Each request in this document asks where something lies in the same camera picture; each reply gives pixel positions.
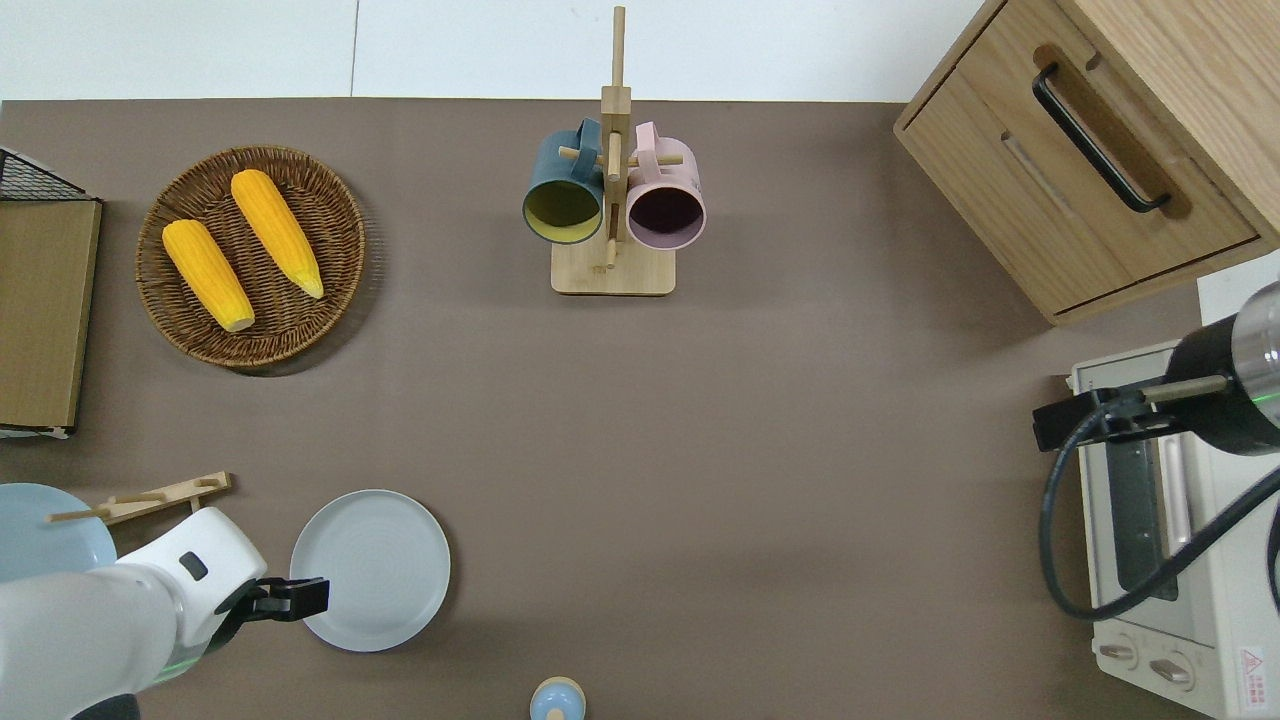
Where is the black wire rack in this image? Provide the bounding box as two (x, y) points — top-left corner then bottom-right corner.
(0, 147), (93, 203)

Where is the light blue plate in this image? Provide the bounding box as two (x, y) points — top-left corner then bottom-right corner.
(0, 483), (119, 587)

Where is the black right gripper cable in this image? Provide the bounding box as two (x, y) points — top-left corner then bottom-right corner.
(1037, 395), (1280, 623)

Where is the white oven door handle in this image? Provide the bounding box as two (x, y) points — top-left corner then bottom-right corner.
(1155, 430), (1197, 553)

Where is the round wicker basket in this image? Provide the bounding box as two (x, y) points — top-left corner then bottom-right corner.
(135, 145), (368, 370)

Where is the gray plate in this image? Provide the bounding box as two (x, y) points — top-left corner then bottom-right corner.
(290, 489), (453, 654)

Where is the black cabinet drawer handle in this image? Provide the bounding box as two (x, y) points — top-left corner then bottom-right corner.
(1032, 63), (1173, 215)

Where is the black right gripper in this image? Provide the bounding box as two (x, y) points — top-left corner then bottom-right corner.
(1033, 313), (1280, 459)

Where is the pink mug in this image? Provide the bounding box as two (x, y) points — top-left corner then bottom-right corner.
(625, 120), (708, 252)

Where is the yellow corn cob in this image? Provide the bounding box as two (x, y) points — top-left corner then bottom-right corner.
(229, 168), (326, 301)
(161, 218), (257, 334)

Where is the light blue bottle cap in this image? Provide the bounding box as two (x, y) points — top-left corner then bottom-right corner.
(528, 676), (588, 720)

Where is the wooden board shelf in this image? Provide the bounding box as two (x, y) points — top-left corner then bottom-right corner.
(0, 197), (105, 441)

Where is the brown table mat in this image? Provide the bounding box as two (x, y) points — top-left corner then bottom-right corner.
(0, 97), (1203, 720)

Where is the wooden plate rack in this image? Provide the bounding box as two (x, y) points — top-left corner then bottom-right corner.
(45, 471), (234, 528)

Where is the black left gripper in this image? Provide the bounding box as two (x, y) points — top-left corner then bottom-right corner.
(204, 576), (332, 657)

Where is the dark teal mug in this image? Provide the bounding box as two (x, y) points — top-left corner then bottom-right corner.
(521, 117), (608, 247)

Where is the wooden mug tree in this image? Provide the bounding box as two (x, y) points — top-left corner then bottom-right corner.
(551, 5), (687, 298)

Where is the wooden drawer cabinet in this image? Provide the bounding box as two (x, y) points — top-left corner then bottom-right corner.
(893, 0), (1280, 329)

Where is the white toaster oven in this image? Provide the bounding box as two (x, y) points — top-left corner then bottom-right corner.
(1068, 338), (1280, 720)

